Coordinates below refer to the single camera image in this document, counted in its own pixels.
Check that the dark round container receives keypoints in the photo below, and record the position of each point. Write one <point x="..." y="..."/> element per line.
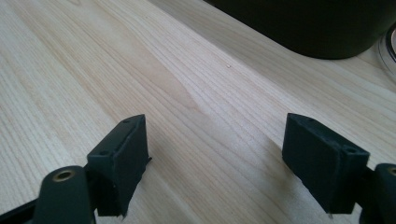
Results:
<point x="311" y="25"/>

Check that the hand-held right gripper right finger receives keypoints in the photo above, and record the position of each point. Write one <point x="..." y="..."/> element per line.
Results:
<point x="323" y="168"/>

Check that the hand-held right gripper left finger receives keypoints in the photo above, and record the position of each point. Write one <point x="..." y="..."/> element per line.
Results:
<point x="120" y="168"/>

